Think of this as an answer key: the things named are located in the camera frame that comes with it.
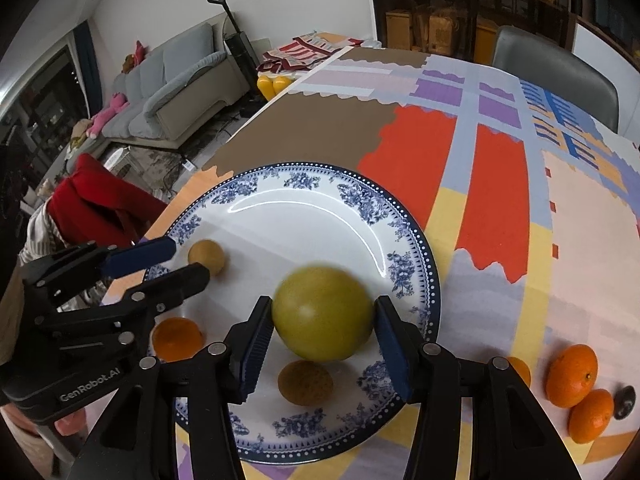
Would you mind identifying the colourful patchwork tablecloth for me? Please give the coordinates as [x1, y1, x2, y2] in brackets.
[102, 45, 640, 480]

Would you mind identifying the person's left hand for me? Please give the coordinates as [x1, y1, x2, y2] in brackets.
[0, 402, 87, 461]

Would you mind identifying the blue floral white plate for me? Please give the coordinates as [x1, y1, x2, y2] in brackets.
[142, 162, 442, 466]

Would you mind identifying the small brown round fruit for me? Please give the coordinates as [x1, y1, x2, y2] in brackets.
[277, 359, 334, 405]
[188, 240, 227, 277]

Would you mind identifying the person's left forearm striped sleeve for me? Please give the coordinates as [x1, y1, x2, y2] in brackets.
[17, 200, 67, 267]

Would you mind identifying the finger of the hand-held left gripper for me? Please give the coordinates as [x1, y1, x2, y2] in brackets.
[90, 262, 211, 333]
[20, 236, 177, 287]

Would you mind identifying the grey padded chair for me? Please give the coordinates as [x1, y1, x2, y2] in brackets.
[492, 25, 620, 134]

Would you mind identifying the large orange tangerine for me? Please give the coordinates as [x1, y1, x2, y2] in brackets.
[545, 344, 599, 408]

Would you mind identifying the pink plush toy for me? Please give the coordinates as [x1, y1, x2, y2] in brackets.
[87, 92, 131, 139]

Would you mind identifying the black upright vacuum cleaner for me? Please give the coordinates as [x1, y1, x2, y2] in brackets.
[207, 0, 262, 97]

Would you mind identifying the yellow-green round pear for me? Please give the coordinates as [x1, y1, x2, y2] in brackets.
[272, 266, 376, 362]

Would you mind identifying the wooden storage shelf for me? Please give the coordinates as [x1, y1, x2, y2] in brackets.
[367, 0, 640, 63]

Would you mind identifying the red striped folded cloth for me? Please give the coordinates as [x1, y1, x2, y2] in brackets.
[257, 32, 366, 74]

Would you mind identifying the blue curtain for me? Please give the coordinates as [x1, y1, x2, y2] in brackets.
[75, 22, 102, 97]

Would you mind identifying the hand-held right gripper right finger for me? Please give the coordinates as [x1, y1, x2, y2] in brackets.
[374, 295, 583, 480]

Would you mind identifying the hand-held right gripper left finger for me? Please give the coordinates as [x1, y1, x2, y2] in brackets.
[72, 296, 276, 480]

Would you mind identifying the small dark round object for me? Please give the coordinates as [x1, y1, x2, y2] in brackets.
[612, 385, 639, 420]

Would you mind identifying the grey sofa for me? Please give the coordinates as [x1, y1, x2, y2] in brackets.
[102, 22, 251, 151]

